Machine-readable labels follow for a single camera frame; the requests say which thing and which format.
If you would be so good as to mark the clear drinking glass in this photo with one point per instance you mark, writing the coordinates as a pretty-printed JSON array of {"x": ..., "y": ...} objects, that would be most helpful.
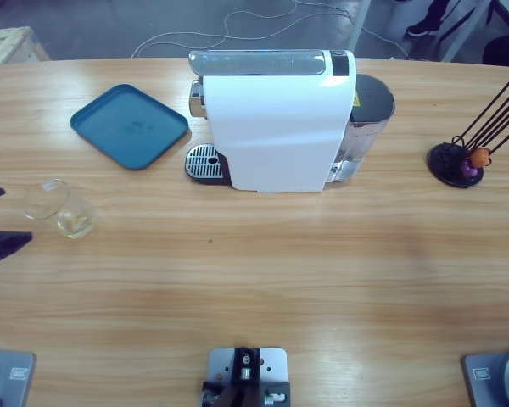
[{"x": 74, "y": 220}]

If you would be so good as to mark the white capsule coffee machine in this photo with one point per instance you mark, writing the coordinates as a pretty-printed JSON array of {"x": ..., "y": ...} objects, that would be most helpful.
[{"x": 280, "y": 127}]

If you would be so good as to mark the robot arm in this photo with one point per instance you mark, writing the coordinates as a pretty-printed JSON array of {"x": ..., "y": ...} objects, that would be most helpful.
[
  {"x": 492, "y": 381},
  {"x": 8, "y": 381}
]

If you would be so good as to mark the purple coffee capsule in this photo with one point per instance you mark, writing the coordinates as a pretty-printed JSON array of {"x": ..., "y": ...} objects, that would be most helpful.
[{"x": 468, "y": 170}]

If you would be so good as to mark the pale wooden crate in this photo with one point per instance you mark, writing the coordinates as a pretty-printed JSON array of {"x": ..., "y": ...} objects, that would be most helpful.
[{"x": 8, "y": 46}]

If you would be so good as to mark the teal plastic tray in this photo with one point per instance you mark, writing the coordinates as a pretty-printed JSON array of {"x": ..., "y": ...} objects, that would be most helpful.
[{"x": 129, "y": 127}]

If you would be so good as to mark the clear water tank black lid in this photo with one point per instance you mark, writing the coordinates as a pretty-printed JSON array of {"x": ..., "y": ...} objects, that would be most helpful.
[{"x": 373, "y": 97}]

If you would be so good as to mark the black capsule holder with rods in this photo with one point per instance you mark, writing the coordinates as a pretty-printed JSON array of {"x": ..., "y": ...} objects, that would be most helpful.
[{"x": 443, "y": 163}]

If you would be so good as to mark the bystander leg black shoe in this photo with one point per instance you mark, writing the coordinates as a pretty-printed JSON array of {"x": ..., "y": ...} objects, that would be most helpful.
[{"x": 424, "y": 25}]

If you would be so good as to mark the black chair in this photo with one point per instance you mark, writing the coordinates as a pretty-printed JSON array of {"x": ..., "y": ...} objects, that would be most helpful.
[{"x": 505, "y": 53}]

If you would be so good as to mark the grey centre mount base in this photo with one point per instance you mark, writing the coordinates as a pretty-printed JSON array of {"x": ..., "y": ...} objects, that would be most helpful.
[{"x": 220, "y": 364}]

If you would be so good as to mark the white metal post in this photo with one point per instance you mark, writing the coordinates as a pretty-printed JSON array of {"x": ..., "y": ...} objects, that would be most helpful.
[{"x": 360, "y": 25}]

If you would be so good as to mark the white slanted frame leg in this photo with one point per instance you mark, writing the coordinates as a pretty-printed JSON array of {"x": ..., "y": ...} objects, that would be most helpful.
[{"x": 462, "y": 38}]

